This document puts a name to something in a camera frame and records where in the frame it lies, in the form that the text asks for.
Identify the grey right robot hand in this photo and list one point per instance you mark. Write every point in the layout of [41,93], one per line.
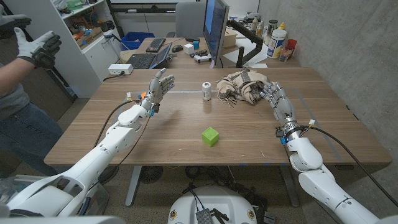
[283,105]

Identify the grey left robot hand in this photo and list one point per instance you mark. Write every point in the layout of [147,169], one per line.
[157,90]

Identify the person's gloved left hand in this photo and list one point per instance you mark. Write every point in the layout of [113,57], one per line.
[12,23]

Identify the person's gloved right hand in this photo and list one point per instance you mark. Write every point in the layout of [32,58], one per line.
[37,49]

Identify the beige plaid scarf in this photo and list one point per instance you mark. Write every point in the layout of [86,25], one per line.
[239,85]

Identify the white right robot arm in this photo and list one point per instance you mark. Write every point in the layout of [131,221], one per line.
[320,183]

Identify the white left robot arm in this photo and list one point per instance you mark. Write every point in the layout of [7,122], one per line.
[99,158]

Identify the person's right forearm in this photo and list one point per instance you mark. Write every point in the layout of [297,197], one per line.
[12,76]

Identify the white thread spool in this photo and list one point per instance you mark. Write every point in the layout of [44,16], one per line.
[206,91]

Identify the orange cube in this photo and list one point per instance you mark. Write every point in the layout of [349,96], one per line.
[143,95]

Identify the black laptop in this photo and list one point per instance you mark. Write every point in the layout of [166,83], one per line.
[143,60]

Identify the wooden rear desk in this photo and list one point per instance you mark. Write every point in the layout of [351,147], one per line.
[183,62]

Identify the white power strip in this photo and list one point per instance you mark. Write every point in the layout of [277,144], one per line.
[120,69]

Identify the black keyboard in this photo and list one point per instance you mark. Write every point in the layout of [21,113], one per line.
[155,45]

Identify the black computer mouse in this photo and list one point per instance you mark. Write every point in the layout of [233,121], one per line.
[177,48]

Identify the white cube box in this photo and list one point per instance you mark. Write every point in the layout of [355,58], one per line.
[188,49]

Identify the white shelf cabinet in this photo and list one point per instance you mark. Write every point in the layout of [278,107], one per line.
[87,68]

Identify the blue plastic bin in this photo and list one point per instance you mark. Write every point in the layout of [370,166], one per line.
[133,40]

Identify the white handheld controller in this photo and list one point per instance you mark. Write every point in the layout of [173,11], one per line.
[202,58]

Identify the cardboard box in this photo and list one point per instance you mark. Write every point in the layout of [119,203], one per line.
[91,36]

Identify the black handheld controller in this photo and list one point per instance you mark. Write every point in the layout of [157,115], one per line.
[199,53]

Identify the small blue cube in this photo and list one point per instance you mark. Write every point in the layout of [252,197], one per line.
[196,45]

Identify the red cup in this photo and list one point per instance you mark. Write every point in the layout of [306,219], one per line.
[291,44]

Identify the white paper sheets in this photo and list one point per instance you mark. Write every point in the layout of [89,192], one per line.
[233,56]

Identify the green cube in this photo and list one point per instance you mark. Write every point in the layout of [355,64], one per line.
[210,137]

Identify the jar with black lid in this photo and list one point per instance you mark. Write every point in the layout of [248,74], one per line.
[270,31]

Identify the grey office chair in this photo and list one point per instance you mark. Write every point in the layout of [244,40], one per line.
[189,18]

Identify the yellow capped bottle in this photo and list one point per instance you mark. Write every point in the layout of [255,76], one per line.
[282,26]

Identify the small pale bottle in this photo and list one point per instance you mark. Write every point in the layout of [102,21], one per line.
[260,29]

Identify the grey table leg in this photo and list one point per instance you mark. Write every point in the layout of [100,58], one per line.
[133,186]
[289,186]

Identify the person in grey shirt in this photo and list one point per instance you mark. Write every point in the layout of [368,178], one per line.
[21,130]

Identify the light wooden box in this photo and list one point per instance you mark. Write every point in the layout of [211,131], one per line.
[230,38]

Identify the computer monitor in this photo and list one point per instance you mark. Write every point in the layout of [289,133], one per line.
[214,25]

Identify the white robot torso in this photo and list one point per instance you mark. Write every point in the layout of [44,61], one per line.
[211,200]

